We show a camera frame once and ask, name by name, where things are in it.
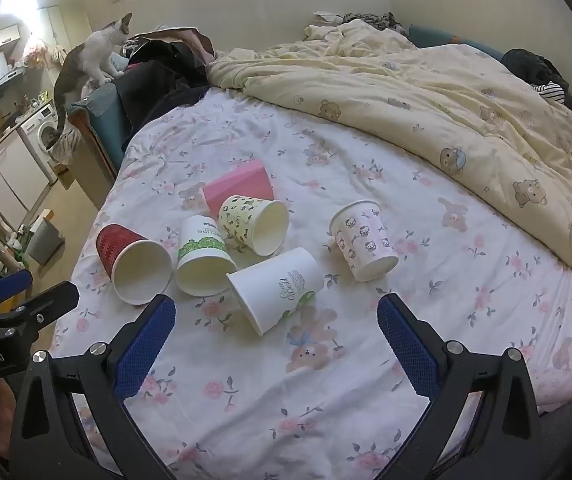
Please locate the teal headboard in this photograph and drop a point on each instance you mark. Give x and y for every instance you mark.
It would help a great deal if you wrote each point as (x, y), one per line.
(436, 37)

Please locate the pink plastic bag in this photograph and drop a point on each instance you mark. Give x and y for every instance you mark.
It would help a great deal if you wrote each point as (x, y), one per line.
(35, 52)

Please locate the white cup with green label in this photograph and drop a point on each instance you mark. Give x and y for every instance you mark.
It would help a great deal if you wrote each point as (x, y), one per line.
(200, 247)

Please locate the pink cloth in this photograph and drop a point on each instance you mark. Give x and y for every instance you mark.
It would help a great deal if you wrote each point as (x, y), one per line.
(566, 385)

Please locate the yellow panda print cup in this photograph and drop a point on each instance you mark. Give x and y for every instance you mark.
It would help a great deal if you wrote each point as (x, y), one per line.
(238, 215)

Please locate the dark clothes pile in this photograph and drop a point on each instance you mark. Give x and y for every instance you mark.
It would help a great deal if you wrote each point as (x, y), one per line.
(155, 80)

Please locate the grey and white cat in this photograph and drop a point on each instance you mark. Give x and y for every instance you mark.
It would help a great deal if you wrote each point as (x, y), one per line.
(90, 55)

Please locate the pink paper cup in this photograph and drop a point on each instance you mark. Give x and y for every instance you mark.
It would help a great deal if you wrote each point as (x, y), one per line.
(241, 180)

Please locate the teal bed footboard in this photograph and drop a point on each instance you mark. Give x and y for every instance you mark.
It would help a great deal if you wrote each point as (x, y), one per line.
(100, 125)

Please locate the hanging white towel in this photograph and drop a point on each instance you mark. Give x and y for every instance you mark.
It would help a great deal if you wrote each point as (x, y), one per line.
(68, 145)

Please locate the dark patterned cloth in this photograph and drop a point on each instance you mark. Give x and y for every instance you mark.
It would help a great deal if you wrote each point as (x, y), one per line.
(376, 20)

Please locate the white washing machine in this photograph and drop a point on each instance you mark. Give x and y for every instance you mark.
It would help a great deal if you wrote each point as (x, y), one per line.
(40, 130)

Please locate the red paper cup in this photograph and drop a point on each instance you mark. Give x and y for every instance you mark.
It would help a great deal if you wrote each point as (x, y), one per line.
(113, 245)

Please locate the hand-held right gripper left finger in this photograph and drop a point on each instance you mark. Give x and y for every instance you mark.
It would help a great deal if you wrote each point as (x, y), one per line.
(144, 347)

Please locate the floral bed sheet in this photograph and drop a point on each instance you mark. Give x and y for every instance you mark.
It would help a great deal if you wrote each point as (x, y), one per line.
(316, 170)

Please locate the pink cat print cup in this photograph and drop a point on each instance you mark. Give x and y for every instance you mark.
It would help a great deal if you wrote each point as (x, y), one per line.
(361, 237)

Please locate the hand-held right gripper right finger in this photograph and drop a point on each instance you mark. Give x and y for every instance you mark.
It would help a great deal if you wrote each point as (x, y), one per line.
(408, 347)

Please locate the white cup with green print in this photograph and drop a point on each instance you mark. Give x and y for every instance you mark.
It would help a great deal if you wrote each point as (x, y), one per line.
(276, 285)

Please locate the grey bin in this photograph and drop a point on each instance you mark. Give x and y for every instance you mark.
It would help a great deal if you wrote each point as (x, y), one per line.
(43, 240)

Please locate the black garment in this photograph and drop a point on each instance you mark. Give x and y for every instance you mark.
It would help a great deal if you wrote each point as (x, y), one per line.
(526, 62)

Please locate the yellow bear print duvet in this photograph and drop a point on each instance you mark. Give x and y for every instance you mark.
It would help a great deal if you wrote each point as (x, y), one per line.
(416, 90)

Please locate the striped cloth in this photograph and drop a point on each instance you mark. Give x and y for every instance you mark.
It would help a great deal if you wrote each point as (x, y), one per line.
(551, 92)

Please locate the white floor cabinet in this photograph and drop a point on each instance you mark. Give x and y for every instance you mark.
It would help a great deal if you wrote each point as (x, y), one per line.
(10, 175)

